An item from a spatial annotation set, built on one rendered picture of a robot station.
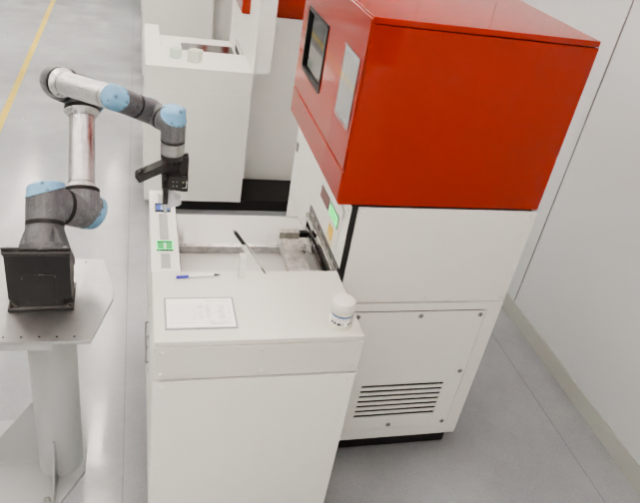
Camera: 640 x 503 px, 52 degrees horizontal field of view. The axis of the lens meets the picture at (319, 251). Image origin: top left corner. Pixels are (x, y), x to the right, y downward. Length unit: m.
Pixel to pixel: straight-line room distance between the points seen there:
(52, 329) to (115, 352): 1.15
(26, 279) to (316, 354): 0.91
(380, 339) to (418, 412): 0.51
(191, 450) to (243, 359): 0.40
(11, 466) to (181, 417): 0.96
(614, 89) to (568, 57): 1.24
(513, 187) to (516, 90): 0.35
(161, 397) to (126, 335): 1.39
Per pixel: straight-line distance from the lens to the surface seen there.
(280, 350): 1.95
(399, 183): 2.13
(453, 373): 2.79
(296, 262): 2.40
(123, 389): 3.11
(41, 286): 2.19
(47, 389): 2.47
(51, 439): 2.65
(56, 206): 2.19
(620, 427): 3.41
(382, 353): 2.57
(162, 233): 2.36
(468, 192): 2.26
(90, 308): 2.24
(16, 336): 2.16
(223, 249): 2.51
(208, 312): 1.98
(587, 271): 3.49
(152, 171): 2.11
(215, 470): 2.30
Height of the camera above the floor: 2.20
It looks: 32 degrees down
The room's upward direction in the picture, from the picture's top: 11 degrees clockwise
